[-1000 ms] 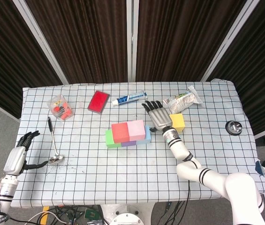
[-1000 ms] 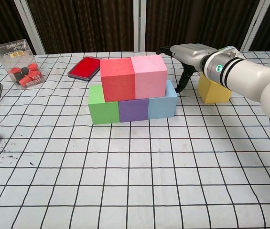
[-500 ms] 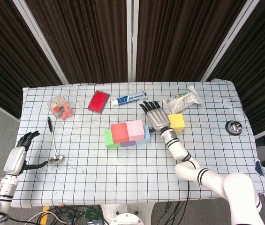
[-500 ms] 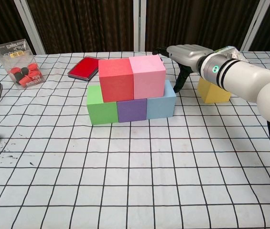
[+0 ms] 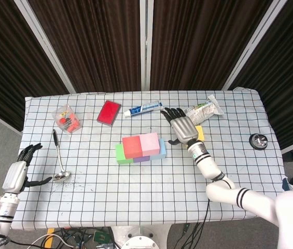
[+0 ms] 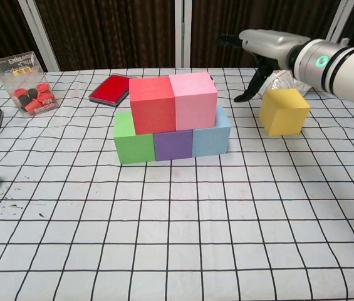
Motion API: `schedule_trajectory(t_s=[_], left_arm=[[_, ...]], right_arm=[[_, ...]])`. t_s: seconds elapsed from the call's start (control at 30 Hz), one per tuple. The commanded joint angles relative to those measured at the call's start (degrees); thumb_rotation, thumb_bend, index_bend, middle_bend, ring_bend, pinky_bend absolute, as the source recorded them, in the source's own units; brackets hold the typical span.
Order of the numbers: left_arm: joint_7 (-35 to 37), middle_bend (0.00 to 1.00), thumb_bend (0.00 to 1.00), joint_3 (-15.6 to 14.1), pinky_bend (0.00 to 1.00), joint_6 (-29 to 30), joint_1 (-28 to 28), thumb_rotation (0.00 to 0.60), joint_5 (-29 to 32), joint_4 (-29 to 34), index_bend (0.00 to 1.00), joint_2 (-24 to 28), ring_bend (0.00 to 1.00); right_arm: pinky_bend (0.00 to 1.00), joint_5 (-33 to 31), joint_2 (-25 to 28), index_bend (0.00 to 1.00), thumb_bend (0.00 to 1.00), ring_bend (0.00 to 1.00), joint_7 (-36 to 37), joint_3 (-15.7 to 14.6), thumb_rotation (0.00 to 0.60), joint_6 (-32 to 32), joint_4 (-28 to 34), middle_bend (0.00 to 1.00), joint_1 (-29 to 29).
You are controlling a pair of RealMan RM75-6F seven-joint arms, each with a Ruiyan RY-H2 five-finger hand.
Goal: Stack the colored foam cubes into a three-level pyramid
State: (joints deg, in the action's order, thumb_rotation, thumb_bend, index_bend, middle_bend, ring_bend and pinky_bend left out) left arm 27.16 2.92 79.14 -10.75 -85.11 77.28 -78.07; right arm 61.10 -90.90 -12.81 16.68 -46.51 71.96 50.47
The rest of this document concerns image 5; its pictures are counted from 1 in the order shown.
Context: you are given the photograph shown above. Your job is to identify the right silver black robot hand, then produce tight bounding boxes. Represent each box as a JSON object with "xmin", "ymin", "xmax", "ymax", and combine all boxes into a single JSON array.
[{"xmin": 160, "ymin": 106, "xmax": 199, "ymax": 145}]

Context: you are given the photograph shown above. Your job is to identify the white grid tablecloth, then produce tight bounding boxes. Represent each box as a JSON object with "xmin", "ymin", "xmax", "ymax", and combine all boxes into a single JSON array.
[{"xmin": 7, "ymin": 87, "xmax": 292, "ymax": 230}]

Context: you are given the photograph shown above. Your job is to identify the metal ladle with black handle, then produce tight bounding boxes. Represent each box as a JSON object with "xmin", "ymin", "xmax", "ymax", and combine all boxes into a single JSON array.
[{"xmin": 52, "ymin": 129, "xmax": 72, "ymax": 182}]

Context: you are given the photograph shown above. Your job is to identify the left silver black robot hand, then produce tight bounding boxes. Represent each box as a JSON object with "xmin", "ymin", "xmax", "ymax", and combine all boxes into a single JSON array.
[{"xmin": 2, "ymin": 143, "xmax": 53, "ymax": 193}]

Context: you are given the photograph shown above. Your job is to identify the black hanging cables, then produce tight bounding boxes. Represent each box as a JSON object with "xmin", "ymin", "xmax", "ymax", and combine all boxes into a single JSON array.
[{"xmin": 181, "ymin": 199, "xmax": 212, "ymax": 249}]

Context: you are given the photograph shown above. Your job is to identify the small black metal cup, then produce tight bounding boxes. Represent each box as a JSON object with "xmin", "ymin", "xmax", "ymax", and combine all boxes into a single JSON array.
[{"xmin": 249, "ymin": 133, "xmax": 269, "ymax": 150}]

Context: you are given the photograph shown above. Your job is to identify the green foam cube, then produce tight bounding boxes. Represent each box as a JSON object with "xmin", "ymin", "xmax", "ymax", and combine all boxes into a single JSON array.
[{"xmin": 115, "ymin": 144, "xmax": 134, "ymax": 165}]

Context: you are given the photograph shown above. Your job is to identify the clear box with red caps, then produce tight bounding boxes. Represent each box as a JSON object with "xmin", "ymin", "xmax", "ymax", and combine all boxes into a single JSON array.
[{"xmin": 52, "ymin": 104, "xmax": 82, "ymax": 135}]

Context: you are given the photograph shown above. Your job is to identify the green circuit board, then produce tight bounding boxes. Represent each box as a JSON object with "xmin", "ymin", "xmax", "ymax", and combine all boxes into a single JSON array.
[{"xmin": 93, "ymin": 229, "xmax": 110, "ymax": 244}]

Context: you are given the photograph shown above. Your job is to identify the crumpled snack bag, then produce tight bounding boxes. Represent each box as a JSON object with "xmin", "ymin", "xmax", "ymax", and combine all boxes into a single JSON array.
[{"xmin": 182, "ymin": 94, "xmax": 225, "ymax": 127}]

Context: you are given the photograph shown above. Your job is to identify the light blue foam cube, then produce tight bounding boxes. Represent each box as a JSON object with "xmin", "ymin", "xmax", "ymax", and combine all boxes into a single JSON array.
[{"xmin": 150, "ymin": 138, "xmax": 167, "ymax": 160}]

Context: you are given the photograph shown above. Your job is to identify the red foam cube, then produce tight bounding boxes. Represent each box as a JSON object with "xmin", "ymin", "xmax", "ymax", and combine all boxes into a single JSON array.
[{"xmin": 122, "ymin": 136, "xmax": 144, "ymax": 159}]

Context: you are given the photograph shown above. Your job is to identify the tangled black cables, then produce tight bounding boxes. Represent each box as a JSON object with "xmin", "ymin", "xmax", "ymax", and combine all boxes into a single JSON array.
[{"xmin": 58, "ymin": 227, "xmax": 117, "ymax": 249}]

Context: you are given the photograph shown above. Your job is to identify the brown fabric partition panel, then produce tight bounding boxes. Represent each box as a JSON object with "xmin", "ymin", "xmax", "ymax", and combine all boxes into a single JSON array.
[
  {"xmin": 229, "ymin": 0, "xmax": 293, "ymax": 149},
  {"xmin": 28, "ymin": 0, "xmax": 142, "ymax": 93},
  {"xmin": 0, "ymin": 0, "xmax": 69, "ymax": 132},
  {"xmin": 150, "ymin": 0, "xmax": 275, "ymax": 91}
]

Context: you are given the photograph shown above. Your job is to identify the blue white toothpaste tube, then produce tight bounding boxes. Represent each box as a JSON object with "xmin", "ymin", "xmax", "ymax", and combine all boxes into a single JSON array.
[{"xmin": 123, "ymin": 101, "xmax": 164, "ymax": 118}]

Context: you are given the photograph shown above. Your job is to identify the red ink pad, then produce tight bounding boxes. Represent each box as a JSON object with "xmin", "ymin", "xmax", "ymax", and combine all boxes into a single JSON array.
[{"xmin": 96, "ymin": 100, "xmax": 122, "ymax": 127}]

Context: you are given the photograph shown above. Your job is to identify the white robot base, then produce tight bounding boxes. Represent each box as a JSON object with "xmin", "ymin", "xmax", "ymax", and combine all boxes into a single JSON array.
[{"xmin": 110, "ymin": 224, "xmax": 173, "ymax": 249}]

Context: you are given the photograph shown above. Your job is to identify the white cable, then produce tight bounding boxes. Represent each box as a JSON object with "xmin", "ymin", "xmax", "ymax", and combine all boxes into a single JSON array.
[{"xmin": 26, "ymin": 233, "xmax": 76, "ymax": 249}]

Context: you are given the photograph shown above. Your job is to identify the white partition frame post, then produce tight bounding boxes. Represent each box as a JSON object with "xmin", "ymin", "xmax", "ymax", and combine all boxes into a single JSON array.
[
  {"xmin": 221, "ymin": 0, "xmax": 288, "ymax": 90},
  {"xmin": 13, "ymin": 0, "xmax": 77, "ymax": 94},
  {"xmin": 139, "ymin": 0, "xmax": 154, "ymax": 91}
]

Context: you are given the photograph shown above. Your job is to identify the pink foam cube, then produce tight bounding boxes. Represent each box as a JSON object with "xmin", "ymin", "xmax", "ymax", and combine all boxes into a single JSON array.
[{"xmin": 139, "ymin": 132, "xmax": 160, "ymax": 157}]

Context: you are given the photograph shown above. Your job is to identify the yellow foam cube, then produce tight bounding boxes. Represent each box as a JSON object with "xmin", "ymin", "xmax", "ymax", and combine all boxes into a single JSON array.
[{"xmin": 194, "ymin": 125, "xmax": 205, "ymax": 143}]

